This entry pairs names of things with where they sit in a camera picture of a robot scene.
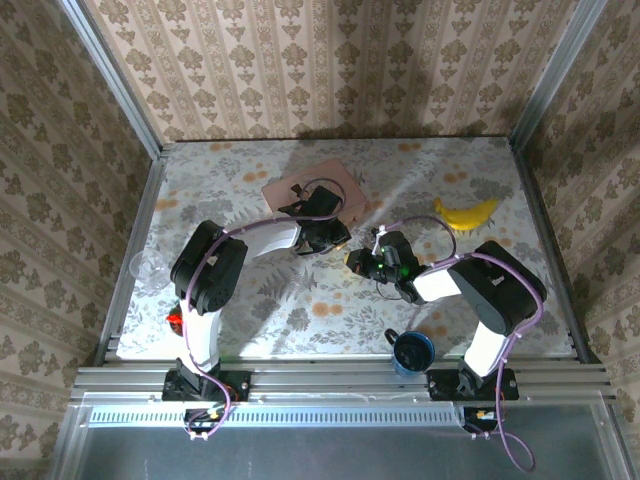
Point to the pink illustrated box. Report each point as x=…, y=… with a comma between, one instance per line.
x=280, y=192

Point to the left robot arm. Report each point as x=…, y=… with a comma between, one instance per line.
x=210, y=270

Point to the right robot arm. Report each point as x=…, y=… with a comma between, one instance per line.
x=500, y=290

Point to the blue mug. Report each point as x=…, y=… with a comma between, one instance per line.
x=412, y=352

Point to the yellow banana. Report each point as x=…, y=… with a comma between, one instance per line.
x=467, y=217

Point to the black connector block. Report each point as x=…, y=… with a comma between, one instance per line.
x=197, y=425
x=475, y=417

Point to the red gold faceted ball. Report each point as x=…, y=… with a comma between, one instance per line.
x=175, y=320

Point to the clear plastic cup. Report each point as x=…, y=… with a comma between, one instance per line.
x=147, y=267

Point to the grey metal panel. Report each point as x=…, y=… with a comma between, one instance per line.
x=325, y=455

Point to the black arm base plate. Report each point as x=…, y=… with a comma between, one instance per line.
x=442, y=387
x=235, y=387

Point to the long aluminium mounting rail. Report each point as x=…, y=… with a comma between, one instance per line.
x=325, y=382

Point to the aluminium table side rail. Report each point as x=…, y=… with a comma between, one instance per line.
x=542, y=215
x=142, y=215

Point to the aluminium frame post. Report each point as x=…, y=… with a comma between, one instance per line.
x=555, y=75
x=115, y=85

